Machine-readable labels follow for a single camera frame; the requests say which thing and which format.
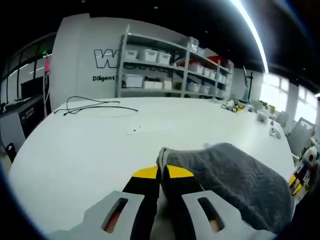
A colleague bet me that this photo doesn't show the grey fluffy towel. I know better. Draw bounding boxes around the grey fluffy towel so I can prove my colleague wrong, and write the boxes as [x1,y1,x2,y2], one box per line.
[156,142,296,235]

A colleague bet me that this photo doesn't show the grey office chair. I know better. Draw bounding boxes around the grey office chair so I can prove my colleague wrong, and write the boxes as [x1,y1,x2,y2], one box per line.
[287,117,316,156]

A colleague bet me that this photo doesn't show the clear plastic bag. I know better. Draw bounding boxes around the clear plastic bag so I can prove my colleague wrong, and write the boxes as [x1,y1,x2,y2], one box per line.
[256,111,268,124]
[268,126,281,139]

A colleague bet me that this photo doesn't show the white yellow gadget pile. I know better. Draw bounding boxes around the white yellow gadget pile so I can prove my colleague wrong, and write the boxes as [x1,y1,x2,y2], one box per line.
[221,99,246,113]

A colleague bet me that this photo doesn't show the black floor stand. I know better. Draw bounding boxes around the black floor stand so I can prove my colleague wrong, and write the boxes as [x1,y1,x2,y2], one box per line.
[242,66,255,102]

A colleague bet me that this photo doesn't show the grey counter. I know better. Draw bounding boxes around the grey counter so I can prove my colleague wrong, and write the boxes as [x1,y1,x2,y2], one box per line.
[0,94,52,153]

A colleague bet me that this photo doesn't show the long ceiling light strip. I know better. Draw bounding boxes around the long ceiling light strip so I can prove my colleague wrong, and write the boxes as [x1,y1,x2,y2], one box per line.
[229,0,270,73]

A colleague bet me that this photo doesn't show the black desktop monitor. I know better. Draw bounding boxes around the black desktop monitor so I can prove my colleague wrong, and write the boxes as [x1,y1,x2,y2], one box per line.
[19,76,47,98]

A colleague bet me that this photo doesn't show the grey metal shelf unit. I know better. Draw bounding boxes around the grey metal shelf unit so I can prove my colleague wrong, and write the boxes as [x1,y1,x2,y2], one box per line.
[115,24,235,100]

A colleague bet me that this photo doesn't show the rows of white storage bins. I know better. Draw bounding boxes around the rows of white storage bins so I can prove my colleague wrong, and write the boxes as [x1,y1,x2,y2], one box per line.
[123,37,232,97]

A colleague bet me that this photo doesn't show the thin looped cable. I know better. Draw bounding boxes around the thin looped cable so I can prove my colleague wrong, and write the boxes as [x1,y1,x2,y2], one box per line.
[53,96,139,118]

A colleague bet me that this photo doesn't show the white hanging cord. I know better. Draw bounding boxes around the white hanging cord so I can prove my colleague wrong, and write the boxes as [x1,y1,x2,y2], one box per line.
[42,71,51,117]

